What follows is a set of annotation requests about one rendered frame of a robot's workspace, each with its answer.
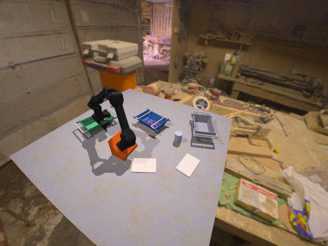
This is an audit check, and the blue plastic tray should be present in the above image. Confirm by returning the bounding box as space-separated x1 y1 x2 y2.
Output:
133 109 171 131

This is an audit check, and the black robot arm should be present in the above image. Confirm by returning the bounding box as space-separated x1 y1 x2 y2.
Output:
88 88 136 151

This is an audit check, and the grey cylinder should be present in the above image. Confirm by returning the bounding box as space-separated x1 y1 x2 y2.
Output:
174 131 182 142

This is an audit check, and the green plastic tray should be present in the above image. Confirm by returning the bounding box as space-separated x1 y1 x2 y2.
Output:
74 115 117 133

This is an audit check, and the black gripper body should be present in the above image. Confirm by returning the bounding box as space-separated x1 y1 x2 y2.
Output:
92 112 110 128

